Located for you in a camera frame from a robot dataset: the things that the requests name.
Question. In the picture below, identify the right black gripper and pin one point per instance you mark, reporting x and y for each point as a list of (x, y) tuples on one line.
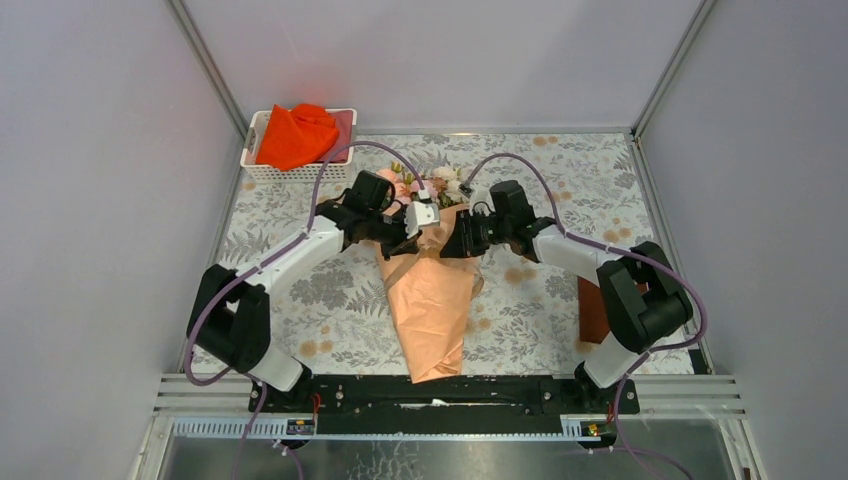
[(462, 242)]

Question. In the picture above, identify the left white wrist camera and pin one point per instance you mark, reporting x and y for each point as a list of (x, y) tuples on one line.
[(421, 213)]

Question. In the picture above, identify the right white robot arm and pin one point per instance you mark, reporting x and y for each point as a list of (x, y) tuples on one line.
[(643, 299)]

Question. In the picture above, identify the tan ribbon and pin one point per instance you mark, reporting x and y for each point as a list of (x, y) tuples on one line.
[(429, 244)]

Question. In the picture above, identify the white plastic basket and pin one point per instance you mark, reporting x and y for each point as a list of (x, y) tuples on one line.
[(266, 174)]

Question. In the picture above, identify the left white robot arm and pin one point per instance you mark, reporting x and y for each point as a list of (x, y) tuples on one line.
[(231, 315)]

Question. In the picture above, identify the pink rose stems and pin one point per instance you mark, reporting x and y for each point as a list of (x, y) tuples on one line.
[(442, 185)]

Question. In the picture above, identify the orange cloth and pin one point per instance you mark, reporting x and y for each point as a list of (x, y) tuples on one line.
[(297, 137)]

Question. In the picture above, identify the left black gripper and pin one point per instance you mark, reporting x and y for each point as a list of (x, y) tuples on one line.
[(402, 244)]

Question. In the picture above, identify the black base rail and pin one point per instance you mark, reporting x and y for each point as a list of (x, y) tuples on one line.
[(460, 405)]

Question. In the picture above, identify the beige orange wrapping paper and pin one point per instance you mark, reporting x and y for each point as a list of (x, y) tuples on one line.
[(430, 309)]

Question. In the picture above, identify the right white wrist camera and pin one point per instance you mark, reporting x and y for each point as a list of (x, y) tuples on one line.
[(476, 199)]

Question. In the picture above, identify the dark red cloth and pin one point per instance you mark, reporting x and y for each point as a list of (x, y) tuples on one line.
[(345, 121)]

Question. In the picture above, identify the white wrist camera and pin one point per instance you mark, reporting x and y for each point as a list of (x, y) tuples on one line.
[(476, 199), (421, 213)]

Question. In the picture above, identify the brown wooden block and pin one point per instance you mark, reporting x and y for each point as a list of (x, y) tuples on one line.
[(593, 322)]

